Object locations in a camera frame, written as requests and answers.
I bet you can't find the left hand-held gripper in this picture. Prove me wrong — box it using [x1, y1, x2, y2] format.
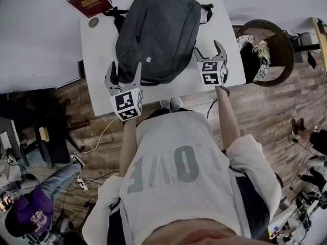
[104, 61, 144, 122]

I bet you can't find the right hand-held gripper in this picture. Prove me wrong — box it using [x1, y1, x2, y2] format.
[194, 39, 229, 86]

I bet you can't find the grey fabric backpack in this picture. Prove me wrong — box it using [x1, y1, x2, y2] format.
[103, 0, 214, 86]

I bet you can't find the person's left forearm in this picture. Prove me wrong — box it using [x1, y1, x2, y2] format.
[119, 117, 140, 178]

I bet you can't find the person's right forearm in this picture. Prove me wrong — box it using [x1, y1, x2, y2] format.
[214, 84, 241, 150]

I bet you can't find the pale dried plant bunch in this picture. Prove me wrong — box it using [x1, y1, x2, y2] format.
[251, 41, 271, 61]

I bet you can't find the black white patterned cloth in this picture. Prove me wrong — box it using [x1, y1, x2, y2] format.
[236, 34, 271, 83]

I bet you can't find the person's right white shoe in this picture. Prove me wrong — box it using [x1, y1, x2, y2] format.
[170, 96, 183, 112]

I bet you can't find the round wooden chair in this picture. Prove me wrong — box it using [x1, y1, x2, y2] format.
[235, 19, 296, 88]

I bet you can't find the dark red book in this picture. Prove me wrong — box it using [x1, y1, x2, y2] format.
[66, 0, 113, 19]

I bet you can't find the black office chair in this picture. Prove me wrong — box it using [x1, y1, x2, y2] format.
[0, 95, 85, 168]

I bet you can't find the long wooden board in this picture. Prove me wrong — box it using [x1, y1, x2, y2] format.
[311, 16, 327, 68]

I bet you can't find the person's white printed t-shirt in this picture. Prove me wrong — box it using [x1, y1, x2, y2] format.
[81, 110, 282, 245]

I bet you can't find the black cable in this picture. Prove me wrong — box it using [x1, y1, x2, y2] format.
[206, 97, 219, 119]

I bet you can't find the white cable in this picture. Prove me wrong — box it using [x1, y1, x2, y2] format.
[81, 116, 120, 154]

